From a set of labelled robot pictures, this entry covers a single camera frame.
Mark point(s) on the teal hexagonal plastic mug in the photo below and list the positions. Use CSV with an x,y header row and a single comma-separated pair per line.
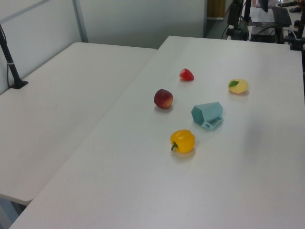
x,y
209,113

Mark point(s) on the red apple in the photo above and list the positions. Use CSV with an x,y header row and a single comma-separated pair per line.
x,y
163,98

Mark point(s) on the yellow bell pepper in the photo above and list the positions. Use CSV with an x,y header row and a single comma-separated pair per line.
x,y
183,141

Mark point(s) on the red strawberry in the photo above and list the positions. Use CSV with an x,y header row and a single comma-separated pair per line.
x,y
186,75

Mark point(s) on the yellow peach with green leaf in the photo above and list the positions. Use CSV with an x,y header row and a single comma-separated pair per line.
x,y
239,87

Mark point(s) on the black clamp stand with pole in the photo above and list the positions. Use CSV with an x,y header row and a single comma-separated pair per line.
x,y
296,39
236,29

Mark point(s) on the yellow wooden panel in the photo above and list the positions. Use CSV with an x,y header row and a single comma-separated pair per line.
x,y
215,8

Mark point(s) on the black flat equipment box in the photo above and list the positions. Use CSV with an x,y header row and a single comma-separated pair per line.
x,y
264,34

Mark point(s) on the black pole stand with base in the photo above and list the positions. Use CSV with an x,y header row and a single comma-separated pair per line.
x,y
10,64

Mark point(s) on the black keyboard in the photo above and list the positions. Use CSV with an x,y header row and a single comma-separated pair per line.
x,y
282,15

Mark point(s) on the black computer mouse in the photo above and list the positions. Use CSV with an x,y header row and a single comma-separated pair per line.
x,y
295,9

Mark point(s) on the grey partition frame post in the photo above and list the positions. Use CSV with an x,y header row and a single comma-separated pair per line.
x,y
80,21

